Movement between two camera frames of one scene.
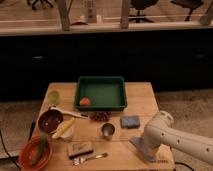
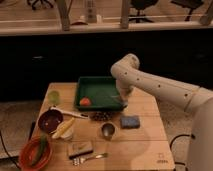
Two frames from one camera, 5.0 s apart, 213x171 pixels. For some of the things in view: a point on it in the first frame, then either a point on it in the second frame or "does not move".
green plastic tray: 106,93 does not move
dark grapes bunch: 101,116 does not move
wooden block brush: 79,148 does not move
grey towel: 147,150 to 122,102
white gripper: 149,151 to 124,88
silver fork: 84,160 does not move
